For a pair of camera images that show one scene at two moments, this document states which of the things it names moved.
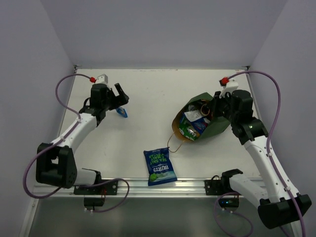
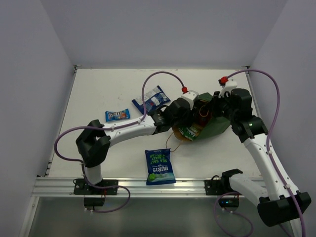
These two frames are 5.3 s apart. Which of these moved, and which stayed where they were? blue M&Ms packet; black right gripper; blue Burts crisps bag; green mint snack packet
Moved: blue M&Ms packet
Stayed: green mint snack packet; black right gripper; blue Burts crisps bag
